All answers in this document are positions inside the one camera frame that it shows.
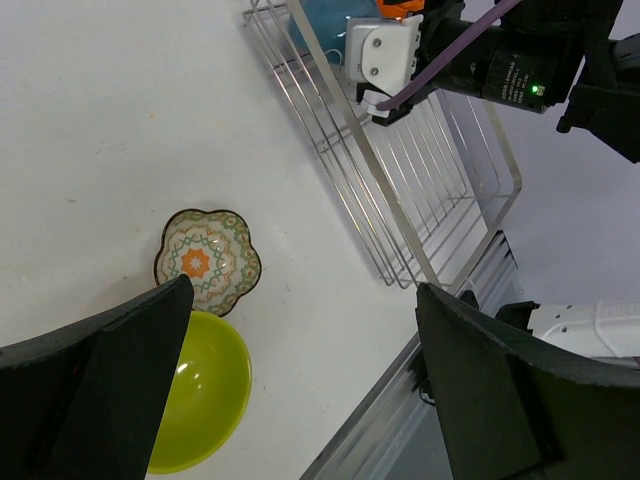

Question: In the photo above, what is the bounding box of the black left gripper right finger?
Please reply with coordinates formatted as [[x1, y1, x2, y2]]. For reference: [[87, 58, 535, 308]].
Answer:
[[416, 283, 639, 479]]

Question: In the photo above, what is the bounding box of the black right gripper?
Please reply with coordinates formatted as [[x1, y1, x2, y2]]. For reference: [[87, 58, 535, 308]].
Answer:
[[384, 1, 585, 125]]

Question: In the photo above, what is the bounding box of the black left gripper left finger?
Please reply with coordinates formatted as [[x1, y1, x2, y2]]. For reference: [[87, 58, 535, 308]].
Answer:
[[1, 275, 194, 479]]

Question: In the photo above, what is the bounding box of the lime green bowl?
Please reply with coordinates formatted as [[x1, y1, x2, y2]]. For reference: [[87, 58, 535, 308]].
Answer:
[[148, 311, 252, 475]]

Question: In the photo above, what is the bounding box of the white bowl orange outside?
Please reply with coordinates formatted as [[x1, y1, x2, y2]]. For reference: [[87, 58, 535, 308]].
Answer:
[[376, 0, 426, 20]]

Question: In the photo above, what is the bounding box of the blue ceramic bowl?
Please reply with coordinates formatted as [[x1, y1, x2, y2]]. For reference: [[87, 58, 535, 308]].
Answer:
[[300, 0, 381, 65]]

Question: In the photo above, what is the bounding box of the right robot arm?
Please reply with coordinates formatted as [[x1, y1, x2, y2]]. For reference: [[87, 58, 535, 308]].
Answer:
[[381, 1, 639, 369]]

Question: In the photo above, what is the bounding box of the patterned flower-shaped bowl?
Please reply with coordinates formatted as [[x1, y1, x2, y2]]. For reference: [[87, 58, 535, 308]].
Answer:
[[153, 208, 262, 317]]

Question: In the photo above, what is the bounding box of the aluminium table edge rail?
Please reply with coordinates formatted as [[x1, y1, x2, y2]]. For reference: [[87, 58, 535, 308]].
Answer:
[[301, 231, 524, 480]]

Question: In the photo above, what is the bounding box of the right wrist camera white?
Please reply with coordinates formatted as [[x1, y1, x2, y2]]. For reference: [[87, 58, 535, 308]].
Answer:
[[344, 14, 424, 118]]

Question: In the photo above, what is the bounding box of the steel wire dish rack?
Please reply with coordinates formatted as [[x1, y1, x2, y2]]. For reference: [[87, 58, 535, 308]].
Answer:
[[243, 1, 522, 294]]

